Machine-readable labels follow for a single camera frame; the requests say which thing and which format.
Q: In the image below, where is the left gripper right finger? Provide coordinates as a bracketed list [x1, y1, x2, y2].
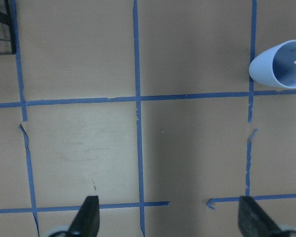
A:
[238, 196, 281, 237]

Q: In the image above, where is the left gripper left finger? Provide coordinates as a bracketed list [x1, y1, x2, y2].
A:
[67, 196, 100, 237]

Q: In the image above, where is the light blue plastic cup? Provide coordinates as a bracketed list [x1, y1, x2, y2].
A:
[249, 39, 296, 89]

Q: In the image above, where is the black wire mug rack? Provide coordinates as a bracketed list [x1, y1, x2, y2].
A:
[0, 0, 16, 55]

